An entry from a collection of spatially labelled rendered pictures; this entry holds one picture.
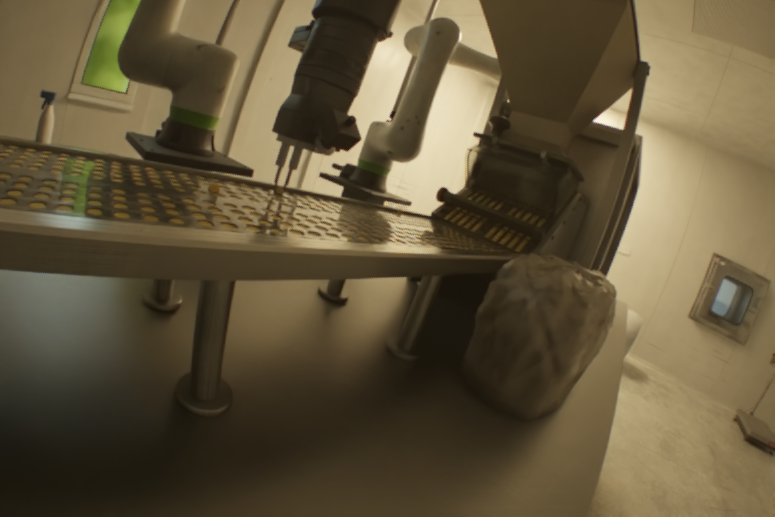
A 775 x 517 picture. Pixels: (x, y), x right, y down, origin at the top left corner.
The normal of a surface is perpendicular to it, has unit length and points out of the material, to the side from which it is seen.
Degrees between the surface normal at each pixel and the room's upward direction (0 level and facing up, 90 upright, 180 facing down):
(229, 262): 90
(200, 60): 87
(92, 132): 90
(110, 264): 90
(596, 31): 118
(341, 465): 0
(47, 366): 0
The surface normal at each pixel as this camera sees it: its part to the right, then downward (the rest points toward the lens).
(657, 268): -0.65, -0.09
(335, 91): 0.63, 0.49
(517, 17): -0.72, 0.36
